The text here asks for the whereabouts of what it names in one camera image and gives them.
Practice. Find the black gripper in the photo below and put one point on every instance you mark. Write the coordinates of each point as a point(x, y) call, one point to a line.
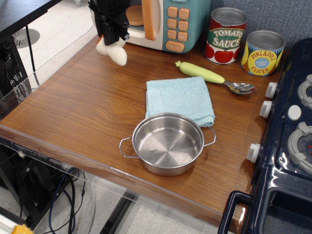
point(111, 13)

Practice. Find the plush white brown mushroom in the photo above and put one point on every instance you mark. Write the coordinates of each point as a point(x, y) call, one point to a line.
point(115, 51)

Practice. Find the toy microwave cream teal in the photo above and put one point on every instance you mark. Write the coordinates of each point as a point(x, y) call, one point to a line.
point(168, 25)

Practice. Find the floor vent grille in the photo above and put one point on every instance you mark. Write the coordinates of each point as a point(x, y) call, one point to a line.
point(20, 37)

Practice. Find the black desk at left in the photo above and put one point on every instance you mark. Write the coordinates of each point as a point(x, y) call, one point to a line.
point(16, 14)

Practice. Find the light blue folded cloth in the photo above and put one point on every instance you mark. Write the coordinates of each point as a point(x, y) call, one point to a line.
point(185, 96)

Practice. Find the tomato sauce can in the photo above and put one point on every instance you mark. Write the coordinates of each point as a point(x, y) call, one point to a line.
point(226, 31)

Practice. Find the stainless steel pot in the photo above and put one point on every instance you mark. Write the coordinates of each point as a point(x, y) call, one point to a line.
point(168, 144)

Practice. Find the clear acrylic table guard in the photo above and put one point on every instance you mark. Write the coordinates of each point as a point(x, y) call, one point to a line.
point(79, 106)

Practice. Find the pineapple slices can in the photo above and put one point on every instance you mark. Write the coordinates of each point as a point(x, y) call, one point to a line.
point(262, 53)

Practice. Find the white stove knob upper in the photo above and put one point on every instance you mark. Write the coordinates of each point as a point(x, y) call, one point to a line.
point(271, 89)

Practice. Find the white stove knob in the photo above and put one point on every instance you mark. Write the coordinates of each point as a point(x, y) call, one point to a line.
point(271, 89)
point(265, 109)
point(253, 152)

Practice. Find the white stove knob middle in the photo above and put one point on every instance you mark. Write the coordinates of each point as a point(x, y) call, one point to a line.
point(265, 109)

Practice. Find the white stove knob lower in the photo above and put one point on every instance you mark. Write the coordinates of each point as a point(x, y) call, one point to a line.
point(253, 152)

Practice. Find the dark blue toy stove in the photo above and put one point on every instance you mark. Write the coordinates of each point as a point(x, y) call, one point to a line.
point(281, 198)

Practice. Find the spoon with green handle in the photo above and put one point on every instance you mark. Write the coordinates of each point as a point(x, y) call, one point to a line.
point(209, 76)

